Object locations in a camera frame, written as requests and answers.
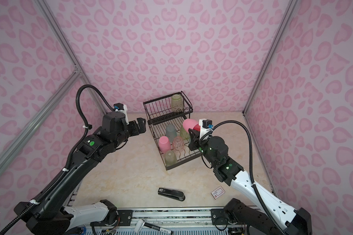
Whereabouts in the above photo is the yellow-green clear cup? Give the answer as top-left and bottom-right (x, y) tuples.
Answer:
(180, 126), (190, 142)

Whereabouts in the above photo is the opaque pink cup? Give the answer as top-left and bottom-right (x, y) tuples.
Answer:
(183, 118), (201, 132)
(158, 136), (171, 153)

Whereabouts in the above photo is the clear pink plastic cup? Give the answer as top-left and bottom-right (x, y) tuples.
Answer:
(172, 136), (184, 152)

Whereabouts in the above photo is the yellow-green cup front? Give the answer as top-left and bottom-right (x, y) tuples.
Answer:
(165, 150), (177, 166)

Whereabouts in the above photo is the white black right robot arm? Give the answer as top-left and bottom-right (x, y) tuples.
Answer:
(189, 129), (312, 235)

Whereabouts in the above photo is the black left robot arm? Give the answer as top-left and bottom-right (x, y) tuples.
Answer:
(12, 112), (146, 235)

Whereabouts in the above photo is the small red white card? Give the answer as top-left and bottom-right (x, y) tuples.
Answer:
(211, 186), (225, 200)

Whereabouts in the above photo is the black stapler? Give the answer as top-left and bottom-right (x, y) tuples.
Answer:
(157, 188), (185, 201)

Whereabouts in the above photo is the black marker pen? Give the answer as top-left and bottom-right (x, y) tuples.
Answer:
(134, 219), (174, 235)

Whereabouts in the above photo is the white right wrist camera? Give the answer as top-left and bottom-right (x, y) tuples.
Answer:
(199, 118), (213, 139)

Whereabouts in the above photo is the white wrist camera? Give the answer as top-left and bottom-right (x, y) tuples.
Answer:
(199, 118), (213, 139)
(113, 103), (129, 125)

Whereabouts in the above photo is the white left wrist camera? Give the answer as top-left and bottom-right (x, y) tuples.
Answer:
(113, 103), (129, 125)

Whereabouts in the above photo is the black wire dish rack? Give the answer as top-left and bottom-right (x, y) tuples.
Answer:
(143, 91), (202, 170)

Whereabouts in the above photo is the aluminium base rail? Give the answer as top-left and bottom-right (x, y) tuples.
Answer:
(44, 207), (298, 235)

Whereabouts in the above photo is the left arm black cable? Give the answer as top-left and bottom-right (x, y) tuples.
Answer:
(0, 84), (115, 235)

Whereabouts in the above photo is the aluminium frame left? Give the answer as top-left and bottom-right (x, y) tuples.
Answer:
(0, 0), (109, 189)

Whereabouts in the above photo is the aluminium corner frame right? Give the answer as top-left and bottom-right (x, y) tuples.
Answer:
(242, 0), (300, 116)

